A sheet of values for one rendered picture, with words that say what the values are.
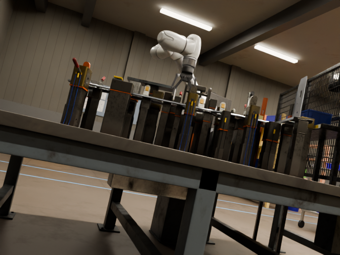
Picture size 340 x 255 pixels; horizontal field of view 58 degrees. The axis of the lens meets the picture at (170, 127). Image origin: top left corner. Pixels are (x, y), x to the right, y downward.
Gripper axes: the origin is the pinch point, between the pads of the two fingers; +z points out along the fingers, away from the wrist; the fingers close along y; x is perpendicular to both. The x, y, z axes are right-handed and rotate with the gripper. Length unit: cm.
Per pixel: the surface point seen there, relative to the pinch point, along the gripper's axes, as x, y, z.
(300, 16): -302, -169, -235
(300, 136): 40, -62, 14
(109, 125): 20, 37, 28
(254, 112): 25.0, -40.6, 3.8
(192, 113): 22.1, -7.2, 11.3
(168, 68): -648, 49, -198
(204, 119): 5.9, -16.5, 11.2
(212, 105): -18.1, -22.0, -2.6
